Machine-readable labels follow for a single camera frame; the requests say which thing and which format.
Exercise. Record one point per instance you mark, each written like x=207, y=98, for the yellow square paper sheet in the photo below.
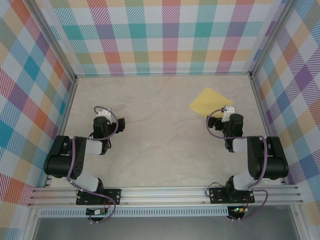
x=210, y=100

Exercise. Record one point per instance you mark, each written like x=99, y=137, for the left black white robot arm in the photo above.
x=60, y=162

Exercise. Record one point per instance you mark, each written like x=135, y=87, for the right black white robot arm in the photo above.
x=272, y=162

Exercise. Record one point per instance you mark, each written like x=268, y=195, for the left small circuit board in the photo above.
x=96, y=212

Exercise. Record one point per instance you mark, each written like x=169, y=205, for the small circuit board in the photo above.
x=96, y=212
x=238, y=209

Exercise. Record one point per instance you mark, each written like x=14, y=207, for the right small circuit board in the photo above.
x=238, y=209

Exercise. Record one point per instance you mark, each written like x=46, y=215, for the aluminium side rail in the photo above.
x=263, y=112
x=66, y=112

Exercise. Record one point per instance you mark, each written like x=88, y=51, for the thin aluminium wall rail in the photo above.
x=162, y=74

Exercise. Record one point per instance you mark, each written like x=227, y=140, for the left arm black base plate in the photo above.
x=113, y=196

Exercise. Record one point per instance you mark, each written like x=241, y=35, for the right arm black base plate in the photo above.
x=217, y=196

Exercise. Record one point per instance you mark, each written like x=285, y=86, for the long aluminium mounting rail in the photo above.
x=162, y=196

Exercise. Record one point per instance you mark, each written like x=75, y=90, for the aluminium frame post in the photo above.
x=51, y=37
x=272, y=37

